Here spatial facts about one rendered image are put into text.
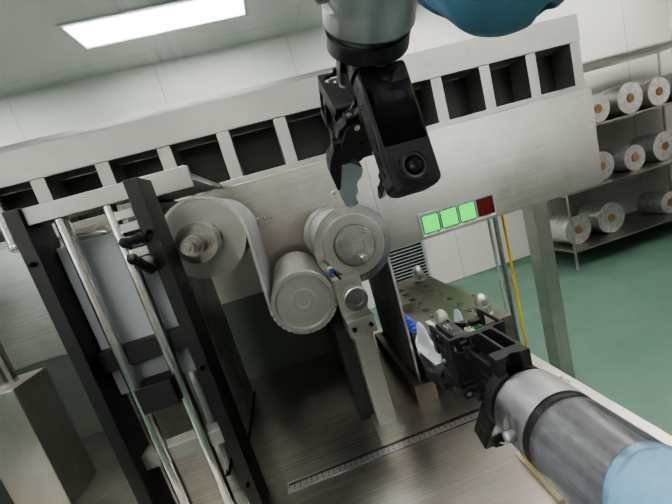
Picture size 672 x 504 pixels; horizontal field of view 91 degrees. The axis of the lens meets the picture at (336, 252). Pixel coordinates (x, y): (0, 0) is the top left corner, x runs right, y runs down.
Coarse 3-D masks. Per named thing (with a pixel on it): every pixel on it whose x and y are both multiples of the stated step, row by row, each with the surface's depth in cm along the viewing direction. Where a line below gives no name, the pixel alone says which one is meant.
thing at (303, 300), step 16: (288, 256) 79; (304, 256) 78; (288, 272) 61; (304, 272) 60; (320, 272) 64; (272, 288) 64; (288, 288) 61; (304, 288) 61; (320, 288) 62; (272, 304) 60; (288, 304) 61; (304, 304) 62; (320, 304) 62; (288, 320) 62; (304, 320) 62; (320, 320) 63
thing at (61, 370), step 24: (240, 312) 93; (264, 312) 94; (240, 336) 94; (264, 336) 95; (288, 336) 96; (312, 336) 97; (48, 360) 86; (264, 360) 96; (288, 360) 97; (72, 384) 88; (192, 384) 93; (72, 408) 89; (96, 432) 91
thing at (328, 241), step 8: (344, 216) 60; (352, 216) 60; (360, 216) 60; (336, 224) 59; (344, 224) 60; (360, 224) 60; (368, 224) 60; (376, 224) 61; (328, 232) 59; (336, 232) 60; (376, 232) 61; (328, 240) 60; (376, 240) 61; (328, 248) 60; (376, 248) 61; (328, 256) 60; (336, 256) 60; (376, 256) 62; (336, 264) 60; (344, 264) 61; (368, 264) 62; (376, 264) 62; (344, 272) 61; (360, 272) 61
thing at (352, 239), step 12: (348, 228) 59; (360, 228) 59; (336, 240) 59; (348, 240) 59; (360, 240) 60; (372, 240) 60; (336, 252) 59; (348, 252) 60; (372, 252) 60; (348, 264) 60; (360, 264) 60
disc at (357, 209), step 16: (336, 208) 60; (352, 208) 61; (368, 208) 61; (320, 224) 60; (384, 224) 62; (320, 240) 60; (384, 240) 62; (320, 256) 61; (384, 256) 63; (336, 272) 62; (368, 272) 63
